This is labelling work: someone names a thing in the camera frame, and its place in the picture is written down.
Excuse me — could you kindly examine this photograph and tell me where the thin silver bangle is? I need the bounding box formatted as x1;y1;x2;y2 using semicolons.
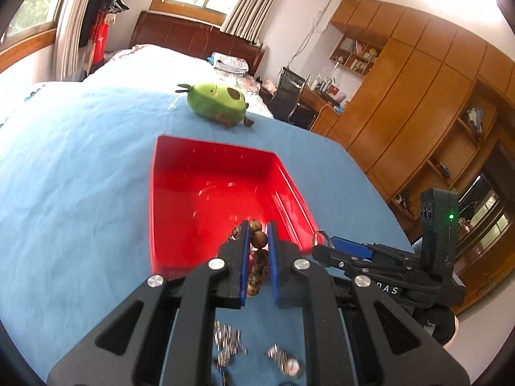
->
312;229;335;249

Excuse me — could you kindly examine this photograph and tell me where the silver chain bracelet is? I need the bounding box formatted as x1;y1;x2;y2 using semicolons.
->
212;320;249;370

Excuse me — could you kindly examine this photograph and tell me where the silver wrist watch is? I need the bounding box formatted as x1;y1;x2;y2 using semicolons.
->
265;344;302;378

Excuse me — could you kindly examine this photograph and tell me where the brown wooden bead bracelet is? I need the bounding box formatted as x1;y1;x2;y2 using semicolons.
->
230;219;271;297

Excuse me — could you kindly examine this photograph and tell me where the wooden desk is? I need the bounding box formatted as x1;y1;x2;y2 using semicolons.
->
300;87;340;137

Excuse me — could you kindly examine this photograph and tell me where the red plastic tray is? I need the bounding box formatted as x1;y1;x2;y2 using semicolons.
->
149;135;319;280

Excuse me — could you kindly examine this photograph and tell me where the black office chair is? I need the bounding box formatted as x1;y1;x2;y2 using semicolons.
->
269;67;318;131

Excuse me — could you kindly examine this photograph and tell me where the large wooden wardrobe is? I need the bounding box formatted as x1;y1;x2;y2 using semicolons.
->
312;0;515;315

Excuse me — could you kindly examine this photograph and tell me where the green avocado plush toy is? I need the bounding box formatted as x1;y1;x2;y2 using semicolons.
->
175;83;254;128

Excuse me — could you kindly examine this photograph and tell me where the blue blanket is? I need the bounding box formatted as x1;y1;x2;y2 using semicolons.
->
1;83;410;377

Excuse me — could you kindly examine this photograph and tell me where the folded patterned cloth stack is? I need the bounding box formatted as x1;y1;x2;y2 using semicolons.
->
207;52;249;75

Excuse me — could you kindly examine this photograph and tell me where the beige curtain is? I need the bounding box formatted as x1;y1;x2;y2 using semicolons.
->
220;0;274;44

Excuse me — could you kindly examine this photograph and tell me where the dark wooden headboard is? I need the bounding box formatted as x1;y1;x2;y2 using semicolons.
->
129;11;265;76

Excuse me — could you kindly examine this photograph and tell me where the coat rack with clothes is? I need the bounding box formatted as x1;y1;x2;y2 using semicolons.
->
79;0;128;79

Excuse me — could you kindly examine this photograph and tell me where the wall shelf with items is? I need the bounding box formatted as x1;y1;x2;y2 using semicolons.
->
329;35;383;77

